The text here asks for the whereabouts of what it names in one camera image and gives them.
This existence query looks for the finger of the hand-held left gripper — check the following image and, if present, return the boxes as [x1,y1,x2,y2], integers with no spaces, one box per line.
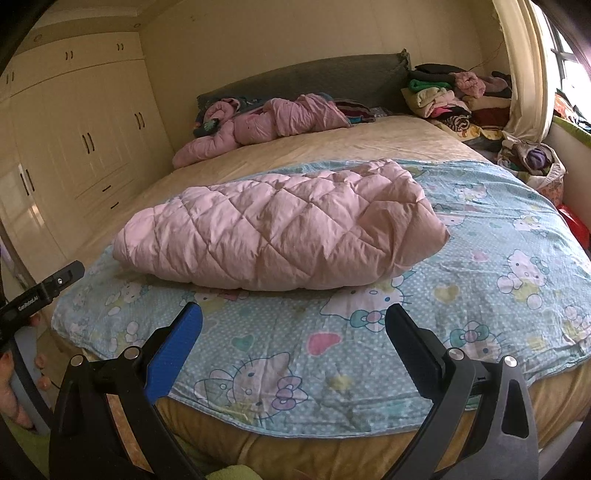
[39,261,86,303]

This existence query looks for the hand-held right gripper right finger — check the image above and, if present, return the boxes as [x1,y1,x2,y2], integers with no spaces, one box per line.
[384,305,541,480]

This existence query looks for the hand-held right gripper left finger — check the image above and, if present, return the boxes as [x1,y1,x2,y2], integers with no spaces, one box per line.
[48,302,204,480]

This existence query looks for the pink quilted blanket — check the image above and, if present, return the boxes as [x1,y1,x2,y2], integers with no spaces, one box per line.
[112,158,451,293]

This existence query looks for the white bag of clothes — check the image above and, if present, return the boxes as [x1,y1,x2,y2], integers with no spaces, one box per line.
[496,136,568,195]

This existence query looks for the pile of folded clothes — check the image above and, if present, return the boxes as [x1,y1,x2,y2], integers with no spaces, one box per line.
[399,62,513,140]

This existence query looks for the blue cartoon-print blanket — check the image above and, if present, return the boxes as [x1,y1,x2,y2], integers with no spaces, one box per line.
[51,159,591,437]

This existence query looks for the cream built-in wardrobe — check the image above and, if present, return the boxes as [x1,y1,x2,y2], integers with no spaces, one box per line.
[0,30,182,278]

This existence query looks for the red plastic object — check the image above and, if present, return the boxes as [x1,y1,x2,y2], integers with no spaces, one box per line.
[556,203,591,253]

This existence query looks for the teal pillow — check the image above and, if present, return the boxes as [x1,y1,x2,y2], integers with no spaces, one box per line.
[194,96,267,137]

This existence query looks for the bed with beige sheet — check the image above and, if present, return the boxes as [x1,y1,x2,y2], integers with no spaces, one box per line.
[83,113,591,480]

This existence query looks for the dark striped cloth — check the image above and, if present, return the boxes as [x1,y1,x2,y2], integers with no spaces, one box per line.
[332,98,394,125]

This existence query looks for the crumpled pink quilt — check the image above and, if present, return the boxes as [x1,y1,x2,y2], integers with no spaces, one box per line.
[172,93,354,169]

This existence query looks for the colourful cloth heap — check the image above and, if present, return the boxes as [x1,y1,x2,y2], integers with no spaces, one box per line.
[553,91,591,132]

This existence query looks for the grey padded headboard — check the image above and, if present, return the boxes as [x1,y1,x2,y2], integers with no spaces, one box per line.
[196,48,413,123]

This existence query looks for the cream curtain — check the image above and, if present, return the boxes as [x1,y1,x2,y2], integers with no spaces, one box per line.
[492,0,562,145]

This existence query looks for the window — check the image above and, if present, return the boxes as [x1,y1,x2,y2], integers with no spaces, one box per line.
[547,18,591,99]

